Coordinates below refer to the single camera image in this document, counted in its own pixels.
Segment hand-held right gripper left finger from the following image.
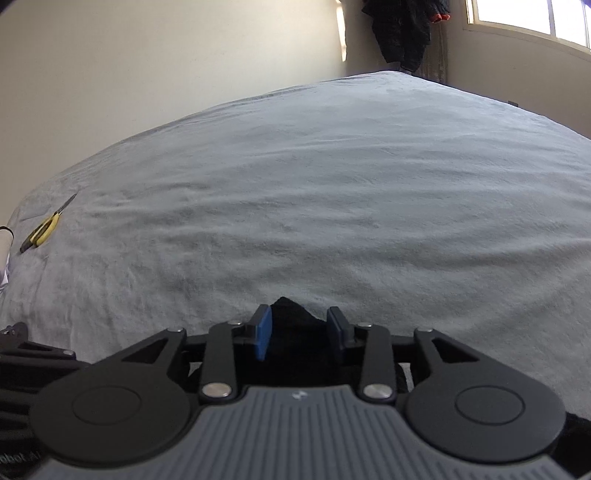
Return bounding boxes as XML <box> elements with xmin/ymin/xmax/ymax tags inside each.
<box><xmin>117</xmin><ymin>304</ymin><xmax>273</xmax><ymax>402</ymax></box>

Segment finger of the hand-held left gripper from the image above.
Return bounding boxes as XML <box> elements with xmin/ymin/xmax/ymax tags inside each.
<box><xmin>0</xmin><ymin>323</ymin><xmax>90</xmax><ymax>376</ymax></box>

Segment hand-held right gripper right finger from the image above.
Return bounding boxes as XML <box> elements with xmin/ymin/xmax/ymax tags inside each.
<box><xmin>325</xmin><ymin>306</ymin><xmax>481</xmax><ymax>402</ymax></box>

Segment black knit garment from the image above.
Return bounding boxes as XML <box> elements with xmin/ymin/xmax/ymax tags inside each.
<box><xmin>187</xmin><ymin>296</ymin><xmax>591</xmax><ymax>480</ymax></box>

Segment dark hanging jacket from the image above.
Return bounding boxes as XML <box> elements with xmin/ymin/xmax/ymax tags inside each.
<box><xmin>361</xmin><ymin>0</ymin><xmax>451</xmax><ymax>77</ymax></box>

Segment window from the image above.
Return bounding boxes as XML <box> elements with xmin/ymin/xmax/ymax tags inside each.
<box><xmin>464</xmin><ymin>0</ymin><xmax>591</xmax><ymax>52</ymax></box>

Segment yellow handled scissors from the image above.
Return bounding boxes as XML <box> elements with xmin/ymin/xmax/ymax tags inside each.
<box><xmin>19</xmin><ymin>194</ymin><xmax>78</xmax><ymax>254</ymax></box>

